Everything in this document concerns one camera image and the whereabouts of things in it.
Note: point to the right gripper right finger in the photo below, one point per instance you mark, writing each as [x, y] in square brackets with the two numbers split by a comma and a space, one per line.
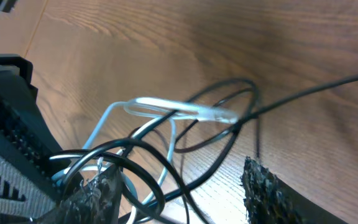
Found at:
[269, 200]

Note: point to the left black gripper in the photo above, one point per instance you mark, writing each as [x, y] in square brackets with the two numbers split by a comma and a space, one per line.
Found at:
[27, 190]

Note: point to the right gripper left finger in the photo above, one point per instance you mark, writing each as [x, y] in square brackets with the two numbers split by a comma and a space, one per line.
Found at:
[96, 203]

